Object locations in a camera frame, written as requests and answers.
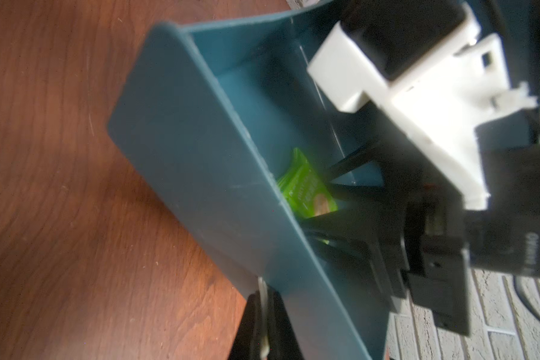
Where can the teal pulled-out drawer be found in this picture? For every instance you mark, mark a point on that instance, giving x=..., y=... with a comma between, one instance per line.
x=210, y=116

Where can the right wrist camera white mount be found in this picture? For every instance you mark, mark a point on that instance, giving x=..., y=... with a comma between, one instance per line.
x=459, y=84

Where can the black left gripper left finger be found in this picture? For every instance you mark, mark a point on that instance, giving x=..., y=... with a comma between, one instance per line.
x=247, y=341

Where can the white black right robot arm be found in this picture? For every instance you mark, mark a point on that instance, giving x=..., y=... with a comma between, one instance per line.
x=505, y=237

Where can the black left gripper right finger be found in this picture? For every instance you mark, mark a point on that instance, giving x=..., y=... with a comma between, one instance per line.
x=283, y=344

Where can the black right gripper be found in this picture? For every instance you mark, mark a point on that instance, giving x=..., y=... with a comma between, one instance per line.
x=414, y=244

